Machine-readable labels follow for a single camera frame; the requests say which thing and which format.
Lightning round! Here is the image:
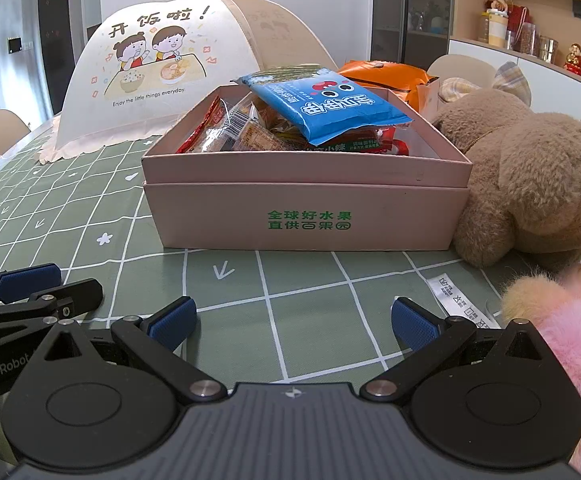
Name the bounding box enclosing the pink cardboard box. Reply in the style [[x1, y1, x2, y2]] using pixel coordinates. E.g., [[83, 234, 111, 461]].
[[140, 82, 473, 252]]

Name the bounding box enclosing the green checkered tablecloth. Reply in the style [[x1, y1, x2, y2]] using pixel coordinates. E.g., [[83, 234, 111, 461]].
[[0, 120, 581, 386]]

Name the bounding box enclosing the yellow lid jar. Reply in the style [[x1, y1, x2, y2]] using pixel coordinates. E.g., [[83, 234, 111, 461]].
[[480, 10, 509, 49]]

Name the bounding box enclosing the white care label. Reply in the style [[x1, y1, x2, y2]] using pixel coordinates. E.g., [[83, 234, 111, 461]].
[[426, 272, 502, 332]]

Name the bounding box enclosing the white printed food cover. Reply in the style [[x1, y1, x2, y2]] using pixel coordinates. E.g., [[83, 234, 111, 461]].
[[38, 0, 341, 165]]

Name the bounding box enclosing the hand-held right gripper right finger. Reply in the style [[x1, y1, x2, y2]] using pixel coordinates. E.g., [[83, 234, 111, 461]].
[[360, 296, 556, 403]]

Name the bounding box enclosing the dark door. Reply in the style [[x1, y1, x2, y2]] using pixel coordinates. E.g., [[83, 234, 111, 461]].
[[38, 0, 77, 86]]

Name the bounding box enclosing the red snack packet white label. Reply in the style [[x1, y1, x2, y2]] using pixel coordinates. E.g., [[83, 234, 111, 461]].
[[176, 94, 251, 154]]

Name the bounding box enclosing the orange plastic bag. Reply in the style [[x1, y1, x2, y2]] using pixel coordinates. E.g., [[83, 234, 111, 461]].
[[337, 59, 441, 113]]

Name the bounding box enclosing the brown teddy bear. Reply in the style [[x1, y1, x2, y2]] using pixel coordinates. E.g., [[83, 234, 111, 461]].
[[427, 60, 581, 267]]

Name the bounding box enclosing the blue snack packet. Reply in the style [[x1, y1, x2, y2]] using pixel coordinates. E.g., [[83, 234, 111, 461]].
[[230, 64, 415, 146]]

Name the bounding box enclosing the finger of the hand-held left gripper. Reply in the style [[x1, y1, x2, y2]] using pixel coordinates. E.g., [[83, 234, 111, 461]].
[[0, 262, 62, 306], [0, 278, 104, 332]]

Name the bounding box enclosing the white sideboard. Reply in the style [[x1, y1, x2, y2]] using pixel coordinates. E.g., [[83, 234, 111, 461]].
[[447, 37, 581, 98]]

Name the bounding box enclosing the metal cup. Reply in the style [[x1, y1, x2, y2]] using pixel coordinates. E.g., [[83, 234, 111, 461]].
[[537, 36, 559, 64]]

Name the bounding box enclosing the pink plush toy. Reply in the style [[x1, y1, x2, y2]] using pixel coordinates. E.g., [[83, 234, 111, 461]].
[[500, 252, 581, 480]]

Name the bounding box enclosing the dark glass cabinet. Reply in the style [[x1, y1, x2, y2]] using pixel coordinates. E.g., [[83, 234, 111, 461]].
[[370, 0, 455, 68]]

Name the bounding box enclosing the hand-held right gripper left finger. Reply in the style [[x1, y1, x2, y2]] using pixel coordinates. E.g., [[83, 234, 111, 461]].
[[33, 296, 228, 403]]

